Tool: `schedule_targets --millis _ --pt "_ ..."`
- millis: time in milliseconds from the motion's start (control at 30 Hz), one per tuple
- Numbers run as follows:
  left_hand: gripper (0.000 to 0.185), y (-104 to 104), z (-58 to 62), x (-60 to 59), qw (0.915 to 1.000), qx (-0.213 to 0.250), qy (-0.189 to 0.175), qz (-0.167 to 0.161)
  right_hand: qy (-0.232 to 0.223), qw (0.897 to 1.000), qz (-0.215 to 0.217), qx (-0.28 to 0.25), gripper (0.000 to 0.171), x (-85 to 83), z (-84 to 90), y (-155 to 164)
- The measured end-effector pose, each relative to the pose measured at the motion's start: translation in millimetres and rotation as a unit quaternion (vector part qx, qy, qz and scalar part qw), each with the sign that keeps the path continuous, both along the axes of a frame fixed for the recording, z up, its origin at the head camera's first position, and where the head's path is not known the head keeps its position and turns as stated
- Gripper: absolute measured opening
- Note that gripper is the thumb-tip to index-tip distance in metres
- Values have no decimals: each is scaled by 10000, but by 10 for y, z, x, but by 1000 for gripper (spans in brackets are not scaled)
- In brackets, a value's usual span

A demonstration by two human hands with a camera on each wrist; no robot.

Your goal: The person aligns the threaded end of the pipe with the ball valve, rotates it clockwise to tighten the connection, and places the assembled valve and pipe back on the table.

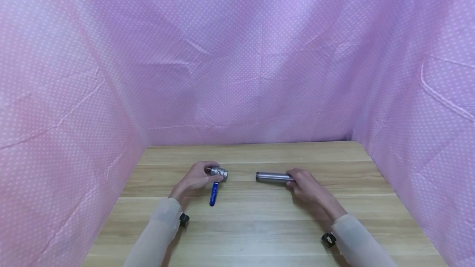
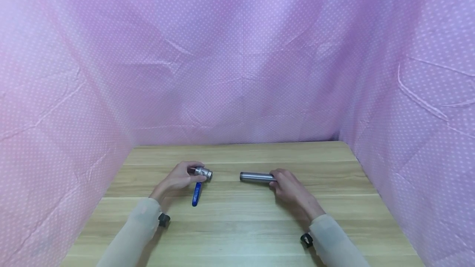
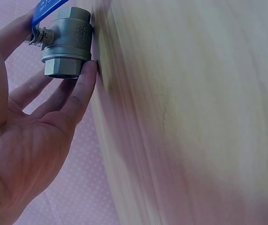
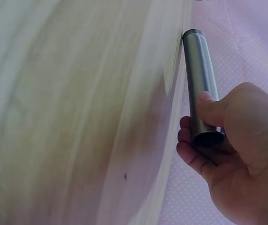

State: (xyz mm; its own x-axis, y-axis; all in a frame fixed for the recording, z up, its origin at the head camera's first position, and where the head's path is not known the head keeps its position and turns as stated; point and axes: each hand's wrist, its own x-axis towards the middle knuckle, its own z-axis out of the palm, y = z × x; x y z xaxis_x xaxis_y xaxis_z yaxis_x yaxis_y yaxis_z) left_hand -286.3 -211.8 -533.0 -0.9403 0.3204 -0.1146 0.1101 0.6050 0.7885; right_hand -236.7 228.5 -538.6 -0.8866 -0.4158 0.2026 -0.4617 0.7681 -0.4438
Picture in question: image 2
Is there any person's left hand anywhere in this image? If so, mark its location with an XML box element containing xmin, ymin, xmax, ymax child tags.
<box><xmin>149</xmin><ymin>161</ymin><xmax>207</xmax><ymax>202</ymax></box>

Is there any person's right hand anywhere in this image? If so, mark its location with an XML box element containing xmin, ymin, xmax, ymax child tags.
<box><xmin>269</xmin><ymin>169</ymin><xmax>326</xmax><ymax>221</ymax></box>

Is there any steel ball valve blue handle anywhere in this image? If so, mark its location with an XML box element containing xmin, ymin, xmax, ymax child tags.
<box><xmin>191</xmin><ymin>167</ymin><xmax>213</xmax><ymax>207</ymax></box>

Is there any grey metal pipe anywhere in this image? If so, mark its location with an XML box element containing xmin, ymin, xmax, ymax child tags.
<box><xmin>240</xmin><ymin>172</ymin><xmax>277</xmax><ymax>184</ymax></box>

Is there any person's left forearm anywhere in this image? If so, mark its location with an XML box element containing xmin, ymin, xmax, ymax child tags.
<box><xmin>97</xmin><ymin>197</ymin><xmax>162</xmax><ymax>267</ymax></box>

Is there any person's right forearm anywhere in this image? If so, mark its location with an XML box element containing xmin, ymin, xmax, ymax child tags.
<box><xmin>309</xmin><ymin>214</ymin><xmax>371</xmax><ymax>267</ymax></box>

